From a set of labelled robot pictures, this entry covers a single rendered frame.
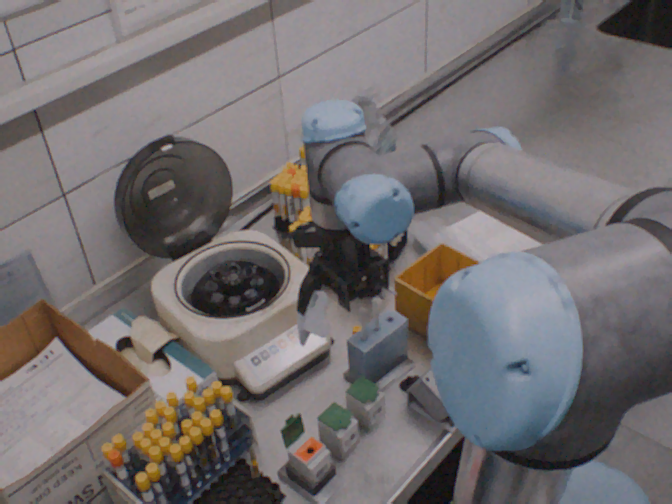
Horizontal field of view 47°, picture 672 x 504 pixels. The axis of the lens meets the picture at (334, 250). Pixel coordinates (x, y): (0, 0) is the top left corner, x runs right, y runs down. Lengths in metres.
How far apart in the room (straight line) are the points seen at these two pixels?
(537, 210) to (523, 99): 1.38
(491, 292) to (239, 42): 1.12
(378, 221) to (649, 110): 1.34
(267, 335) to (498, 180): 0.62
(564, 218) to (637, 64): 1.65
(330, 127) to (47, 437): 0.65
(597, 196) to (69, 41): 0.88
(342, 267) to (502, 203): 0.32
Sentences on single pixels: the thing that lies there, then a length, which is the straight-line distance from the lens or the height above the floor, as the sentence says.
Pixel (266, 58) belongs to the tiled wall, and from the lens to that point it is 1.58.
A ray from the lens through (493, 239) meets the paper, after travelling 1.55.
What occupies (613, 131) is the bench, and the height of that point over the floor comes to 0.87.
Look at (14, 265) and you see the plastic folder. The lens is 1.34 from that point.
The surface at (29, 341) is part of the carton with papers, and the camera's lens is 1.36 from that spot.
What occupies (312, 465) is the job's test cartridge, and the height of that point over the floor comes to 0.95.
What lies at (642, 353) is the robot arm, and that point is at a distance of 0.49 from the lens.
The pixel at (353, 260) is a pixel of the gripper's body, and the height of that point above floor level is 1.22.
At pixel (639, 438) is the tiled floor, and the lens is 2.41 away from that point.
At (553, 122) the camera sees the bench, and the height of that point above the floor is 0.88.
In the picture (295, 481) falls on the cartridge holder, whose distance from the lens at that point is 1.16.
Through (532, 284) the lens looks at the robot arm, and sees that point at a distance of 0.47.
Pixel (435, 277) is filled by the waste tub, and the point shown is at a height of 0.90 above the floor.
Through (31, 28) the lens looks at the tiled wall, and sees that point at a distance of 1.26.
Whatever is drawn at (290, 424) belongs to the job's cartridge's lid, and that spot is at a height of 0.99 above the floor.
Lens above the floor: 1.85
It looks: 39 degrees down
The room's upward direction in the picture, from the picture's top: 4 degrees counter-clockwise
